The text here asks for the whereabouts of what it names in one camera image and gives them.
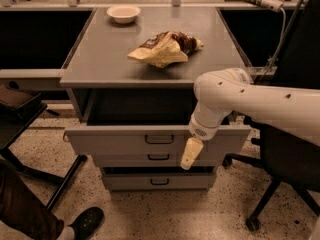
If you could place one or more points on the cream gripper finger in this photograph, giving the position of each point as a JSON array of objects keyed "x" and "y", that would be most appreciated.
[{"x": 192, "y": 149}]

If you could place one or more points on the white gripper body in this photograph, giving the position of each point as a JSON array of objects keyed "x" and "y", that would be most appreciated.
[{"x": 201, "y": 129}]

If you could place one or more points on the grey top drawer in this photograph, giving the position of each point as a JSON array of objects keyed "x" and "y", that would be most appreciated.
[{"x": 149, "y": 122}]

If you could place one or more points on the grey drawer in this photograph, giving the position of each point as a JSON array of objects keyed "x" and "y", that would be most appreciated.
[
  {"x": 149, "y": 122},
  {"x": 153, "y": 160},
  {"x": 158, "y": 178}
]

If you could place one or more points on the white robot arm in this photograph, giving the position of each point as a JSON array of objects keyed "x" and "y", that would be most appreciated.
[{"x": 219, "y": 93}]

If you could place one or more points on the grey drawer cabinet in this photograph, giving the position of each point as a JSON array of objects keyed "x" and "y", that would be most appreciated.
[{"x": 100, "y": 61}]

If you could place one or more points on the grey bottom drawer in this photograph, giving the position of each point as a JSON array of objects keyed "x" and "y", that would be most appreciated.
[{"x": 158, "y": 178}]

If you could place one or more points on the grey middle drawer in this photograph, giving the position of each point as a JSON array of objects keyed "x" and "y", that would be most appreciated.
[{"x": 153, "y": 160}]

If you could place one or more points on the yellow brown chip bag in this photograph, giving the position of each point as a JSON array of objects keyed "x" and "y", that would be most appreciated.
[{"x": 166, "y": 48}]

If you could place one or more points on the black office chair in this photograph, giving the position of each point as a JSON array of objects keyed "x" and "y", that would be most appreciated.
[{"x": 285, "y": 157}]

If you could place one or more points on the black shoe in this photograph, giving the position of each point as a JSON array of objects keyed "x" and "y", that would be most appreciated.
[{"x": 86, "y": 224}]

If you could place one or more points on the white bowl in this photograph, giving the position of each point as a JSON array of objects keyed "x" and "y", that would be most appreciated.
[{"x": 123, "y": 14}]

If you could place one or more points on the dark tray on table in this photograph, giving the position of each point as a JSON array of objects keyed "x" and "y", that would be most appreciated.
[{"x": 18, "y": 103}]

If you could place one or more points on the black side table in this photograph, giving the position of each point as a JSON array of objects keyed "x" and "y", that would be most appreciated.
[{"x": 10, "y": 131}]

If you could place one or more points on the brown trouser leg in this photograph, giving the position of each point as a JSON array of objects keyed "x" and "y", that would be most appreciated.
[{"x": 21, "y": 210}]

